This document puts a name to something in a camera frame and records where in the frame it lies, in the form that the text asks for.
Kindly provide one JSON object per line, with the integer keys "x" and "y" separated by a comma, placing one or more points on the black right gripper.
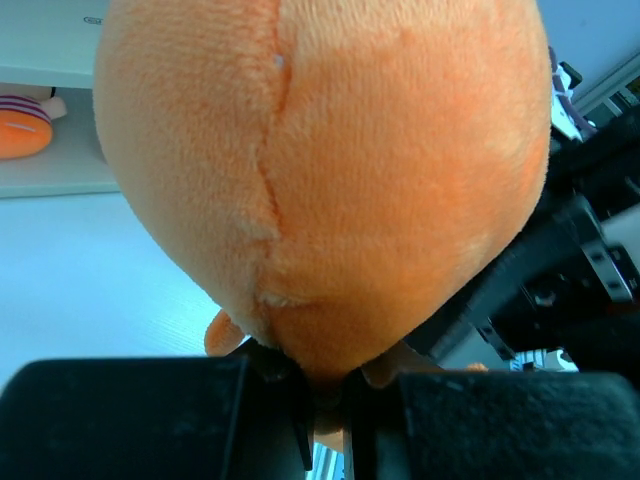
{"x": 560, "y": 285}

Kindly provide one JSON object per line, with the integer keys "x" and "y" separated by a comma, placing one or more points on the orange plush on shelf left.
{"x": 26, "y": 124}

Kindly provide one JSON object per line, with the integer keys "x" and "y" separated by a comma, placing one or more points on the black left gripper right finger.
{"x": 500, "y": 425}

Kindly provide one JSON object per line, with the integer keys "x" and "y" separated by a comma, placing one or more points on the beige three-tier shelf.
{"x": 47, "y": 57}

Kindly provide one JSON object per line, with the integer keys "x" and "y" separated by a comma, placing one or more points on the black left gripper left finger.
{"x": 247, "y": 415}

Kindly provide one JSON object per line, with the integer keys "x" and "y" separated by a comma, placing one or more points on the orange shark plush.
{"x": 330, "y": 173}

